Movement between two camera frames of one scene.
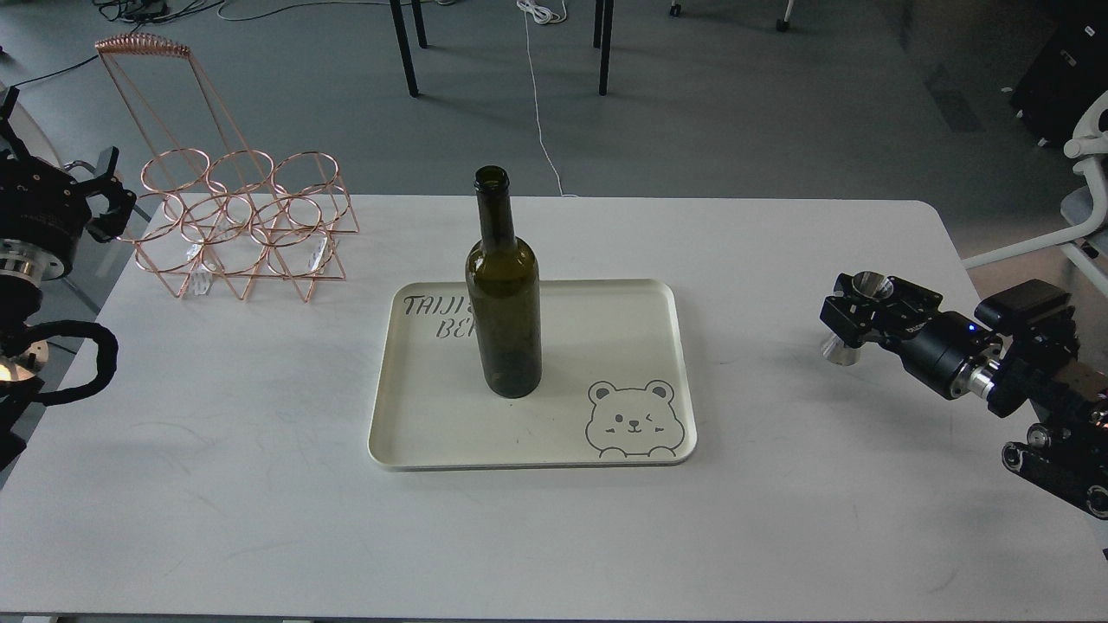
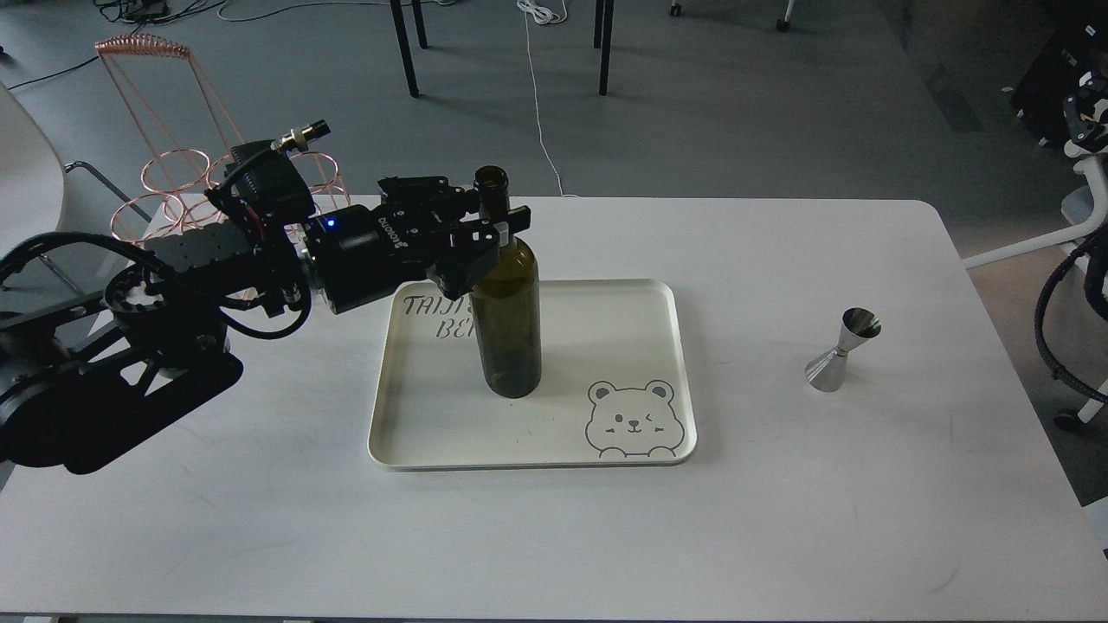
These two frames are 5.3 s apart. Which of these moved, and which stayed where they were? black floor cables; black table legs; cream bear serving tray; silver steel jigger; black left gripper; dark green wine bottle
Moved: black left gripper; silver steel jigger
Stayed: dark green wine bottle; black floor cables; black table legs; cream bear serving tray
